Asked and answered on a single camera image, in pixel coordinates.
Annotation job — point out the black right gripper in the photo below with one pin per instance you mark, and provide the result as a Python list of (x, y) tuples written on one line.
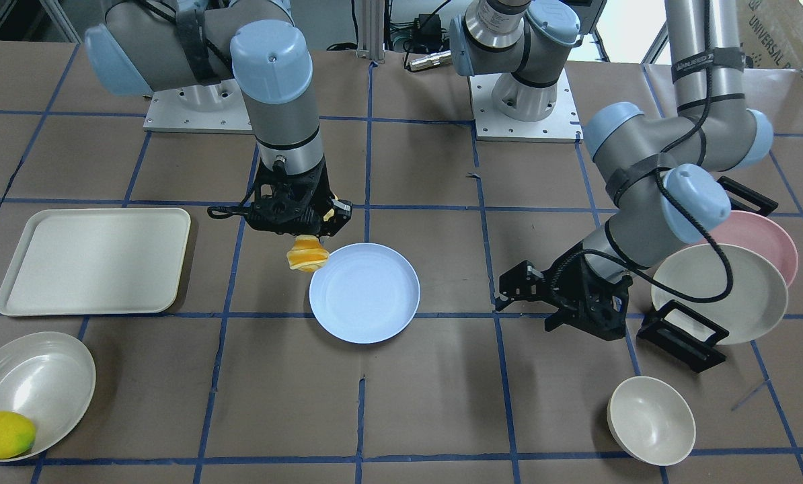
[(339, 209)]

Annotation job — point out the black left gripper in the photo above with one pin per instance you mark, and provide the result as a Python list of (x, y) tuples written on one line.
[(571, 277)]

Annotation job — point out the orange striped bread roll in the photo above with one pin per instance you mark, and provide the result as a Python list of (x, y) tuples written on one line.
[(307, 254)]

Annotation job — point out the blue plate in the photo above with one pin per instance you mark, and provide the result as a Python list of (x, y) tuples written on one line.
[(366, 293)]

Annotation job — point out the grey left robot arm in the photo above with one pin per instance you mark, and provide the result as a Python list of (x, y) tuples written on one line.
[(658, 172)]

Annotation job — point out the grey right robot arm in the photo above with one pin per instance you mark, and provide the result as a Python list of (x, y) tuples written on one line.
[(143, 47)]

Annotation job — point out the pink plate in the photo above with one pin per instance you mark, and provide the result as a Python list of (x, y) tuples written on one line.
[(763, 236)]

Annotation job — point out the small cream bowl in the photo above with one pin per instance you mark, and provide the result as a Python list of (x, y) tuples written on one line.
[(651, 421)]

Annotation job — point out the cream rectangular tray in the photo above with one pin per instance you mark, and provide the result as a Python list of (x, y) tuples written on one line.
[(96, 261)]

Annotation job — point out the silver cylindrical connector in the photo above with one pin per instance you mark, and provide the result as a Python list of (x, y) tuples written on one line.
[(429, 62)]

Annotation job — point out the black power adapter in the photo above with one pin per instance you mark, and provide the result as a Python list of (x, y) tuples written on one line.
[(427, 28)]

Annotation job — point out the shallow cream dish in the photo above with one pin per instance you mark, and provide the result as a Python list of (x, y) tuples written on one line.
[(49, 378)]

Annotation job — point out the cardboard box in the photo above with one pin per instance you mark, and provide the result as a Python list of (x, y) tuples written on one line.
[(771, 33)]

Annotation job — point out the yellow lemon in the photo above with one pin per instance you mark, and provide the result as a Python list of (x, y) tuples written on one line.
[(17, 434)]

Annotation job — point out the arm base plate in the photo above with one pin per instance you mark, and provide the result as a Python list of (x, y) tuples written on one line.
[(198, 109), (561, 123)]

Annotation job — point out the aluminium frame post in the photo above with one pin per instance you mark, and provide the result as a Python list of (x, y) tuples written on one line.
[(370, 30)]

